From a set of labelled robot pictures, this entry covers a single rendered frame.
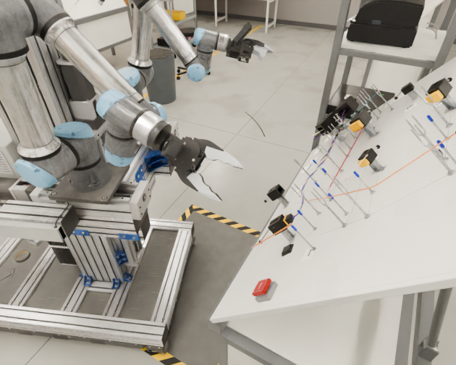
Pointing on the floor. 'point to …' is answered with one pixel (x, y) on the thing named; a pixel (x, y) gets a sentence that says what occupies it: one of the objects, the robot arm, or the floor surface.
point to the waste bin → (162, 77)
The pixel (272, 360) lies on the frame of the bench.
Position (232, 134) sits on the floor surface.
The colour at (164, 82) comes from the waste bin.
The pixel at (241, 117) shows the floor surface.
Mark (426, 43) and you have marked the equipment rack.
